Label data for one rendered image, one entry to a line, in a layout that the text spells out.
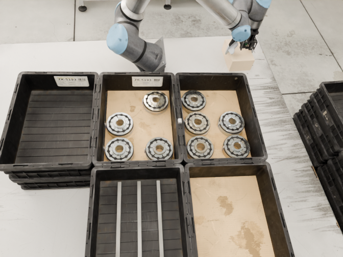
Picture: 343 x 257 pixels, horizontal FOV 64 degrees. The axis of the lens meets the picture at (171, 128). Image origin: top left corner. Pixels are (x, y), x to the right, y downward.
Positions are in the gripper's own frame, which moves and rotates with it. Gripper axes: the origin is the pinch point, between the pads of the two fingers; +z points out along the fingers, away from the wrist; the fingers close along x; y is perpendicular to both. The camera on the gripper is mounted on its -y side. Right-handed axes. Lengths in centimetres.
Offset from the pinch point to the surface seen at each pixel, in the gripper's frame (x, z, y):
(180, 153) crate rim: -44, -18, 63
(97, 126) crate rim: -72, -18, 49
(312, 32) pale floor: 131, 75, -96
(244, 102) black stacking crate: -13.1, -13.4, 40.8
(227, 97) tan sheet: -17.2, -7.9, 34.0
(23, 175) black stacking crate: -98, -9, 61
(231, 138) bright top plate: -22, -11, 55
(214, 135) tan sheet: -28, -8, 52
